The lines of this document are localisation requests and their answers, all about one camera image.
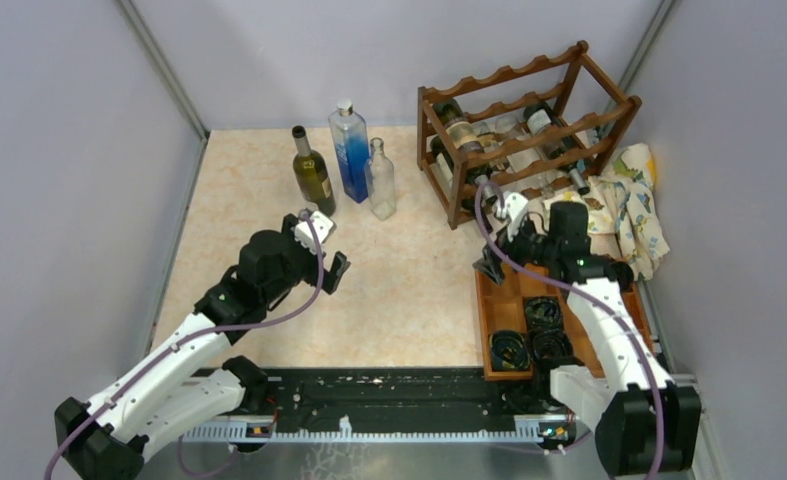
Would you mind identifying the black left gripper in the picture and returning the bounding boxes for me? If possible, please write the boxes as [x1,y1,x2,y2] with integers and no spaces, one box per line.
[262,213,349,304]

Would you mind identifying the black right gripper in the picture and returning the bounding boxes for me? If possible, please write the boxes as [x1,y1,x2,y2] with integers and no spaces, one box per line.
[473,212,559,285]

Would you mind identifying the clear whisky bottle black label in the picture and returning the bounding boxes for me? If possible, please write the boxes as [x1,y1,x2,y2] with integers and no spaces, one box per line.
[469,121,515,186]

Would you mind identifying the green wine bottle dark label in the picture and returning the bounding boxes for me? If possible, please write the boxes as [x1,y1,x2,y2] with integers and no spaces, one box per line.
[433,99,493,187]

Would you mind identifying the square clear glass bottle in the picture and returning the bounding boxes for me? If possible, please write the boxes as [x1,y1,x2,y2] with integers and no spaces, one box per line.
[495,115,567,193]

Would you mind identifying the green wine bottle grey capsule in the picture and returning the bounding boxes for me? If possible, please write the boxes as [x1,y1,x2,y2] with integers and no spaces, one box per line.
[523,102,591,196]

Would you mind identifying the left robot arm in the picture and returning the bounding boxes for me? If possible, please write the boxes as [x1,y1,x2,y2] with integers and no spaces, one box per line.
[44,212,350,479]

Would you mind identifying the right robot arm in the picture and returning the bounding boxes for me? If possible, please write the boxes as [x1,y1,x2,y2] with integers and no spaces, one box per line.
[475,193,702,477]

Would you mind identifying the green wine bottle far left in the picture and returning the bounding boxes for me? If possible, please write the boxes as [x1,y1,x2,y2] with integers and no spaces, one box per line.
[291,125,336,217]

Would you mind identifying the clear empty glass bottle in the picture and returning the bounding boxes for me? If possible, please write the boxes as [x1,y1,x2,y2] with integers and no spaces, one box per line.
[365,137,396,221]

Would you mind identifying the wooden wine rack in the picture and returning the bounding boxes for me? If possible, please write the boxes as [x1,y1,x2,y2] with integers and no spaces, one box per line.
[417,41,642,229]

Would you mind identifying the clear blue vodka bottle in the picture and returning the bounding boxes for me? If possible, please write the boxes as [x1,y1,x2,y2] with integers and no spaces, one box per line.
[328,99,370,204]

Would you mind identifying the wooden compartment tray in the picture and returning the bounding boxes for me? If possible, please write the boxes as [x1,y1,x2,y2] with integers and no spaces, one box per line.
[474,264,653,383]

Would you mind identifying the rolled green patterned tie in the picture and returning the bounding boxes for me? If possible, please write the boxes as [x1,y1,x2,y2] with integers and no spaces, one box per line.
[523,296,563,331]

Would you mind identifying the rolled dark patterned tie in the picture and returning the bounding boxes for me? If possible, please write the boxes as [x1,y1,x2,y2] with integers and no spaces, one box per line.
[488,330,532,372]

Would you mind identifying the rolled dark striped tie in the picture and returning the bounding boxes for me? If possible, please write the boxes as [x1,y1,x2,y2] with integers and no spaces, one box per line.
[528,329,574,365]

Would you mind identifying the black rolled belt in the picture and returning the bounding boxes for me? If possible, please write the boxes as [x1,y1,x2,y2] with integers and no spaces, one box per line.
[609,261,635,292]

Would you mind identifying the dinosaur print cloth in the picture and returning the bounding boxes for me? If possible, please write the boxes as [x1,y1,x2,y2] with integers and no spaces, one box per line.
[528,143,670,280]

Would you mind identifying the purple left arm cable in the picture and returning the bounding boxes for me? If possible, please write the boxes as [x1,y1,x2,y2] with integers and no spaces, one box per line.
[43,210,327,480]

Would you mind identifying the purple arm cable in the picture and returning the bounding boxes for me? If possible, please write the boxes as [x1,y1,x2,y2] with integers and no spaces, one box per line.
[474,182,666,480]
[43,210,327,480]

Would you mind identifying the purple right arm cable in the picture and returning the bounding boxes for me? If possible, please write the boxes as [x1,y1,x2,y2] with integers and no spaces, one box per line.
[474,182,666,480]

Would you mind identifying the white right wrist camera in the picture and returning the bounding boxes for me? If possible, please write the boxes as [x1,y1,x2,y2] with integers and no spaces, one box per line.
[494,191,529,241]

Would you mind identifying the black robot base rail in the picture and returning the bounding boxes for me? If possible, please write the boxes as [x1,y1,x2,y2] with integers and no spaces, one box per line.
[187,366,600,437]

